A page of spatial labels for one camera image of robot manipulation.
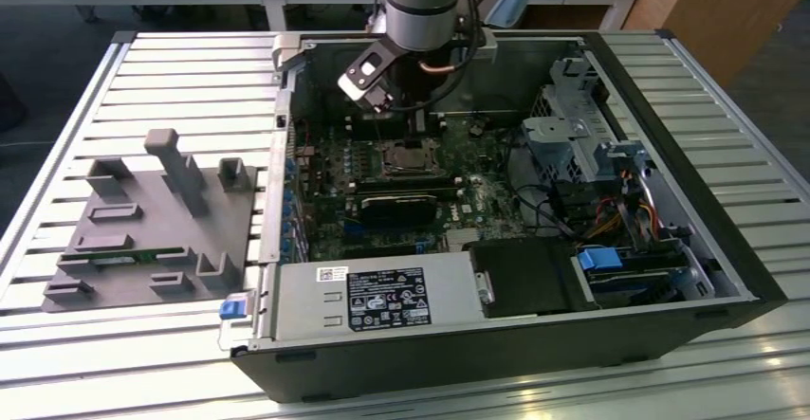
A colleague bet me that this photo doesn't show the wooden cabinet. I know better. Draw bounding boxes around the wooden cabinet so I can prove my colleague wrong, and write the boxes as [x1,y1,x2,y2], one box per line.
[623,0,810,89]

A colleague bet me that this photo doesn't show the grey parts rack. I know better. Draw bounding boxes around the grey parts rack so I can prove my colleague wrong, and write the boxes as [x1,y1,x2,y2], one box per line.
[37,128,260,315]

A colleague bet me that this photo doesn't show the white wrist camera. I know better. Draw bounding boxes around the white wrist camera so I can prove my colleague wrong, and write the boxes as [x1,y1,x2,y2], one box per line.
[336,40,407,114]

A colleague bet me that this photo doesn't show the black expansion slot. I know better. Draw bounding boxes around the black expansion slot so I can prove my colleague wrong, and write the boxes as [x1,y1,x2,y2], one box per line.
[344,245,420,258]

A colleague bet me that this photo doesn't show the grey power supply unit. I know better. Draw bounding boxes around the grey power supply unit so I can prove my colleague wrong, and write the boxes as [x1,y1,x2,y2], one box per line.
[268,261,492,340]

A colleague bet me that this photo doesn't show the coloured wire bundle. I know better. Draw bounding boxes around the coloured wire bundle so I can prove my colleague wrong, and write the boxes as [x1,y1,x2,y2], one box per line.
[584,168,663,241]

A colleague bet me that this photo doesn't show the green motherboard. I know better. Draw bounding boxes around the green motherboard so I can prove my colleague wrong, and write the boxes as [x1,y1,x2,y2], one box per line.
[287,111,527,260]

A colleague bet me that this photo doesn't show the CPU socket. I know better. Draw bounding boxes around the CPU socket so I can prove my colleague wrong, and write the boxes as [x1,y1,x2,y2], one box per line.
[376,138,446,178]

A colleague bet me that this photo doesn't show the metal socket cover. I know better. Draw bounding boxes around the metal socket cover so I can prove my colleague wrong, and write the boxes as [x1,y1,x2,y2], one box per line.
[379,140,443,174]

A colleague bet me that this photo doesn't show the black camera cable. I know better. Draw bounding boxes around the black camera cable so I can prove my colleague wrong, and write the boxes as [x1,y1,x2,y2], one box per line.
[388,0,502,113]

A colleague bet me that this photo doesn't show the metal disk bay cage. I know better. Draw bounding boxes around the metal disk bay cage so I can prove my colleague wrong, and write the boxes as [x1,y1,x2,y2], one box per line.
[504,57,638,189]

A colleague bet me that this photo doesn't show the silver CPU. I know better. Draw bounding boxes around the silver CPU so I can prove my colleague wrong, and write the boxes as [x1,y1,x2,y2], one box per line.
[392,147,431,169]

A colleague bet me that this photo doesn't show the black plastic shroud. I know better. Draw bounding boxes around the black plastic shroud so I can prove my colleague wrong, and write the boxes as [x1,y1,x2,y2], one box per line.
[464,238,600,320]

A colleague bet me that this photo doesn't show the blue disk carrier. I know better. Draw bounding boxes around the blue disk carrier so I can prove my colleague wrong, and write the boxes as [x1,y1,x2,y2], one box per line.
[568,244,720,310]

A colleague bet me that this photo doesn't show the blue case latch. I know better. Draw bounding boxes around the blue case latch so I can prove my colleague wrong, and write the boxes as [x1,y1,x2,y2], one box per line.
[216,291,256,322]

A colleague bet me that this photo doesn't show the black graphics card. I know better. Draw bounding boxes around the black graphics card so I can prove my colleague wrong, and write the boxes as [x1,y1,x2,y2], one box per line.
[357,193,439,228]

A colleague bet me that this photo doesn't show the grey case handle bracket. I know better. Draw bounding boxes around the grey case handle bracket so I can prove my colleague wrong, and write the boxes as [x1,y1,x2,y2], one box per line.
[271,30,317,73]

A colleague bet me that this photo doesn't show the green RAM stick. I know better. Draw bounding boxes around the green RAM stick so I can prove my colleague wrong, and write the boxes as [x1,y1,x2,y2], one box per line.
[93,247,188,265]

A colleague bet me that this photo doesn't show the black PC case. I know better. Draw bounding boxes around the black PC case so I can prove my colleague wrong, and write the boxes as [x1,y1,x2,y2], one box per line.
[227,28,790,405]

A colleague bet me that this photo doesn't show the silver chipset heatsink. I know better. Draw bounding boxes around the silver chipset heatsink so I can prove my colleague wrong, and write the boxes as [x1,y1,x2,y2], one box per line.
[446,229,482,250]

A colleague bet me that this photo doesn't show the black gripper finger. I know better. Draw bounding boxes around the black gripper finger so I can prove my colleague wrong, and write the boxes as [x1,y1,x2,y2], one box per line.
[405,104,428,144]

